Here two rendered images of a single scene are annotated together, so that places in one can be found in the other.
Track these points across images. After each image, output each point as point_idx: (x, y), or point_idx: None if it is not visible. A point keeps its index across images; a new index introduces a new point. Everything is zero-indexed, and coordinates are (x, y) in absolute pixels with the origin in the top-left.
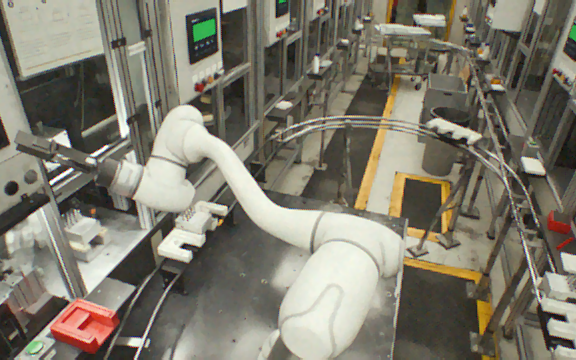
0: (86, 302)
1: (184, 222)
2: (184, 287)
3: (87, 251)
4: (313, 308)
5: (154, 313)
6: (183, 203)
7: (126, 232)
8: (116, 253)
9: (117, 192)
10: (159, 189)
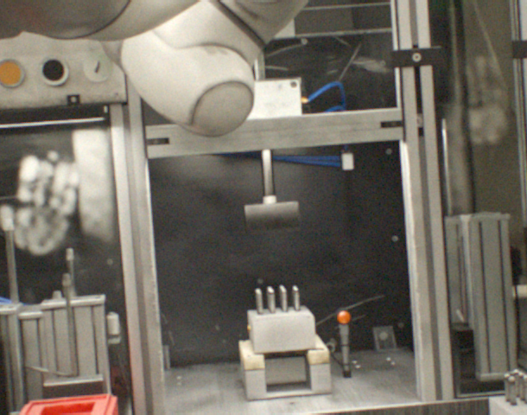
0: (108, 401)
1: (500, 405)
2: None
3: (251, 369)
4: None
5: None
6: (181, 88)
7: (379, 392)
8: (304, 406)
9: (107, 54)
10: (149, 43)
